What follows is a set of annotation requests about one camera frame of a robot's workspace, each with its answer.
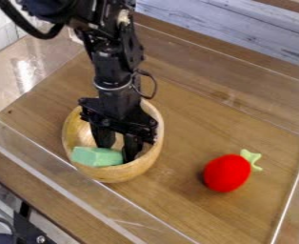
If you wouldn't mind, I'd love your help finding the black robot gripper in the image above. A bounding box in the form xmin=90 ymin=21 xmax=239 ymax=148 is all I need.
xmin=79 ymin=88 xmax=159 ymax=163

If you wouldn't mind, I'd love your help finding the green rectangular block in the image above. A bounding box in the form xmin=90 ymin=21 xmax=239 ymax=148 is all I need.
xmin=71 ymin=147 xmax=123 ymax=167

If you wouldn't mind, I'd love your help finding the brown wooden bowl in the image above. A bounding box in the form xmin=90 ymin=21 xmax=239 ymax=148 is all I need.
xmin=62 ymin=100 xmax=164 ymax=183

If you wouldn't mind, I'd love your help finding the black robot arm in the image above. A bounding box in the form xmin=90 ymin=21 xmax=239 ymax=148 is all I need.
xmin=0 ymin=0 xmax=158 ymax=162

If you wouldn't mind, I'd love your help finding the red plush strawberry toy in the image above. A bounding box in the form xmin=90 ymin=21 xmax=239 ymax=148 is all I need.
xmin=203 ymin=149 xmax=263 ymax=193

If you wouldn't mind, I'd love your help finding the clear acrylic tray wall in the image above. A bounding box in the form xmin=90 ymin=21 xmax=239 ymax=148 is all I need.
xmin=0 ymin=121 xmax=199 ymax=244

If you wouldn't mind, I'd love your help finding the black clamp with cable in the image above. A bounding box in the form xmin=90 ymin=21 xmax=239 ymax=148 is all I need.
xmin=0 ymin=213 xmax=58 ymax=244

